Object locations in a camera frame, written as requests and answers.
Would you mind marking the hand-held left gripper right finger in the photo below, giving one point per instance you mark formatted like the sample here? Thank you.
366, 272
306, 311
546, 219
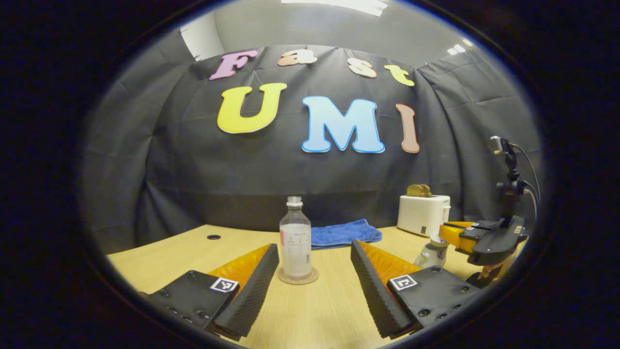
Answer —
373, 295

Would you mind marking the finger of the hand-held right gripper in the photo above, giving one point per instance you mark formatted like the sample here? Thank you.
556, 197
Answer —
457, 235

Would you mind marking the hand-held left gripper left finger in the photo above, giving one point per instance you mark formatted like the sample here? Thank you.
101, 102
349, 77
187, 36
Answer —
252, 295

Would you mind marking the white blue patterned teacup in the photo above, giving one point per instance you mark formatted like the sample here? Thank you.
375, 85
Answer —
428, 257

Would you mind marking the round cork coaster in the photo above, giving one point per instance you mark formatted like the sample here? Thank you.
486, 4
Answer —
286, 278

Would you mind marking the clear plastic water bottle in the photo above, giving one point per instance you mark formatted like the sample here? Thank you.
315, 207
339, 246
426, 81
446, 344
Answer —
295, 242

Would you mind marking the white toaster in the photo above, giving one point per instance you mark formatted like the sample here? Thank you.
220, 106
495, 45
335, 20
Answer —
421, 215

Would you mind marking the brown bread slice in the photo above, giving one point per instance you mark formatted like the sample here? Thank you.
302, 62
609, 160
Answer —
413, 191
426, 190

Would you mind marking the folded blue towel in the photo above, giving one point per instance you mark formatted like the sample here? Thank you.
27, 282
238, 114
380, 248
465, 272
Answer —
344, 232

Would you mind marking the small ceiling light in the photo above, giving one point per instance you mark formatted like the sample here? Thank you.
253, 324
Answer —
457, 48

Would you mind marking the ceiling light panel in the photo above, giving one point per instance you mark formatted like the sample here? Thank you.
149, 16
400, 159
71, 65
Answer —
339, 5

